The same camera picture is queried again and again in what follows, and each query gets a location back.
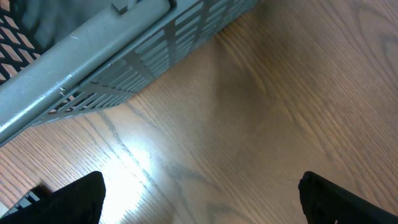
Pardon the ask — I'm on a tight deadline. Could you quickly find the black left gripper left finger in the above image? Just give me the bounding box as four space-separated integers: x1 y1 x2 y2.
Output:
1 171 106 224

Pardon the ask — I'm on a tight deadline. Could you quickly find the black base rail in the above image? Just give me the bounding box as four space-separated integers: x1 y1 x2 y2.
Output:
1 184 52 218

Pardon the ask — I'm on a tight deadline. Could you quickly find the dark grey plastic basket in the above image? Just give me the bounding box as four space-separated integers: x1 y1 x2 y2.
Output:
1 0 256 144

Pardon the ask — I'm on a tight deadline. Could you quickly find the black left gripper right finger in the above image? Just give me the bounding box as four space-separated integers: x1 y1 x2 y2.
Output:
298 171 397 224

